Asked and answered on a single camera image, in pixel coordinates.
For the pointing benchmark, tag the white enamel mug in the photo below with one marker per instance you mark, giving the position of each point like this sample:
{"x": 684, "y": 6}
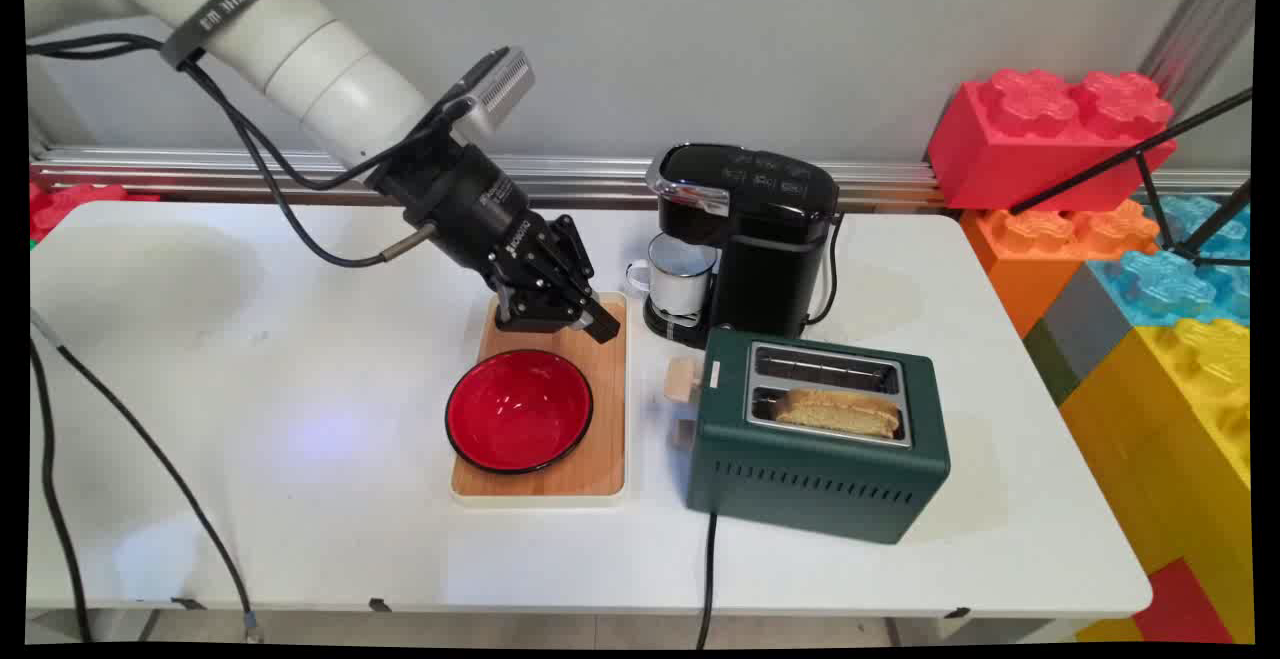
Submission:
{"x": 680, "y": 279}

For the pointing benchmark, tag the big orange toy brick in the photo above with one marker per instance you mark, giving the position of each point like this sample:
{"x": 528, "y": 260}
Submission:
{"x": 1030, "y": 259}

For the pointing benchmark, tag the flat red toy brick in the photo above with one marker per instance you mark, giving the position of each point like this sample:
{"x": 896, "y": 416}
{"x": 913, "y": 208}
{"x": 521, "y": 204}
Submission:
{"x": 1185, "y": 604}

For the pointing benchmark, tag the black coffee machine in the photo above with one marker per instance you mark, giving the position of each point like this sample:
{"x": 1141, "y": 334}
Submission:
{"x": 770, "y": 249}

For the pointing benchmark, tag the small red toy brick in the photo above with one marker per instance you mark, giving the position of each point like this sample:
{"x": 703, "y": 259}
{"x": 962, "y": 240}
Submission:
{"x": 65, "y": 207}

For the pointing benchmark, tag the big yellow toy brick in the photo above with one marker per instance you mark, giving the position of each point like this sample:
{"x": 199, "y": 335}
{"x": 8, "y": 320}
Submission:
{"x": 1170, "y": 439}

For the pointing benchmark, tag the translucent blue toy brick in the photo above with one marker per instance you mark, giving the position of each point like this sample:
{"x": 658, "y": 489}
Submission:
{"x": 1170, "y": 284}

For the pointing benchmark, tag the green two-slot toaster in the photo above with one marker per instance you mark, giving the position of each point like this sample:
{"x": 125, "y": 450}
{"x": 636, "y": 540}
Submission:
{"x": 800, "y": 484}

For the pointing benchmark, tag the wooden toaster lever knob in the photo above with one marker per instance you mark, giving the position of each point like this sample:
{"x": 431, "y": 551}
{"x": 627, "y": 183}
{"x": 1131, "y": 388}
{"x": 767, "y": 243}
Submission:
{"x": 683, "y": 380}

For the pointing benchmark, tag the black tripod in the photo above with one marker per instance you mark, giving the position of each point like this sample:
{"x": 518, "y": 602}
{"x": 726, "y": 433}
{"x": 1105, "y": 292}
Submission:
{"x": 1150, "y": 194}

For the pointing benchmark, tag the upright aluminium profile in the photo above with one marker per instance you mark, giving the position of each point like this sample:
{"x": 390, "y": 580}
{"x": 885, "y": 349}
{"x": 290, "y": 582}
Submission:
{"x": 1205, "y": 24}

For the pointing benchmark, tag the wooden cutting board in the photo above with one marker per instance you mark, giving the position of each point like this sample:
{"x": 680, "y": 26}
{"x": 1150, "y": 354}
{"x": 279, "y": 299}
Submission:
{"x": 600, "y": 419}

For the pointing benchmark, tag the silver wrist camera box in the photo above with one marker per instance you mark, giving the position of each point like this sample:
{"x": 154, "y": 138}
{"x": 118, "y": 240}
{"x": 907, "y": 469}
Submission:
{"x": 498, "y": 94}

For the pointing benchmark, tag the big red toy brick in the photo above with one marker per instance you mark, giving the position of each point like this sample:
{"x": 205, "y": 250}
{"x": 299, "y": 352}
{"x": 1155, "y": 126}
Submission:
{"x": 1040, "y": 144}

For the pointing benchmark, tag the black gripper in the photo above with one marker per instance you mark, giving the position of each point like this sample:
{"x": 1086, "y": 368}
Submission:
{"x": 465, "y": 204}

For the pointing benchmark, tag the toasted bread slice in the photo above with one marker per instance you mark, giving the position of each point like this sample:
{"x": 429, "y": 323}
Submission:
{"x": 840, "y": 414}

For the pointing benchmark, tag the aluminium wall rail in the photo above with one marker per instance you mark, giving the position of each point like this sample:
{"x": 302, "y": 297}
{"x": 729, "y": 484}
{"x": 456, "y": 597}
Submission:
{"x": 600, "y": 171}

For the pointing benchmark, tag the red bowl with black rim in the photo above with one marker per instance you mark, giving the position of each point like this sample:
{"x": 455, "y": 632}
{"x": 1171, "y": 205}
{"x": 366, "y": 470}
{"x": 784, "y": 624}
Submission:
{"x": 518, "y": 411}

